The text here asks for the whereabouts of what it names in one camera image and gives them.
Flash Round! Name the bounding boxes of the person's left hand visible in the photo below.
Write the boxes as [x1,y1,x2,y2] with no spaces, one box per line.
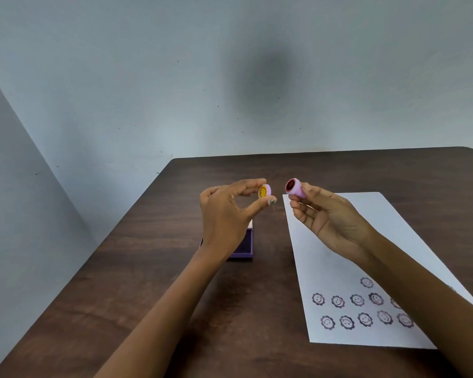
[199,178,277,258]

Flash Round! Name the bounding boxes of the pink round stamp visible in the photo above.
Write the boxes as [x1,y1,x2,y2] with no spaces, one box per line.
[285,178,308,200]

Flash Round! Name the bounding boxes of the purple ink pad box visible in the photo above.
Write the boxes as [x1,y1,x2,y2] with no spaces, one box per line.
[199,219,254,260]

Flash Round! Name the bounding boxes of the person's left forearm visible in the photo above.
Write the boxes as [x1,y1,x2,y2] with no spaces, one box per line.
[95,246,230,378]

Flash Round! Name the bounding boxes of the person's right hand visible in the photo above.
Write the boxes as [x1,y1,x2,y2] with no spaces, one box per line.
[289,182,380,268]

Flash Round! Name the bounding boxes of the person's right forearm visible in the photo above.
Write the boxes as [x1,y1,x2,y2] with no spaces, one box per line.
[355,231,473,378]

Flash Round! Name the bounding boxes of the white paper sheet flower stamps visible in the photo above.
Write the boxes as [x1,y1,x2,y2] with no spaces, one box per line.
[282,191,473,350]

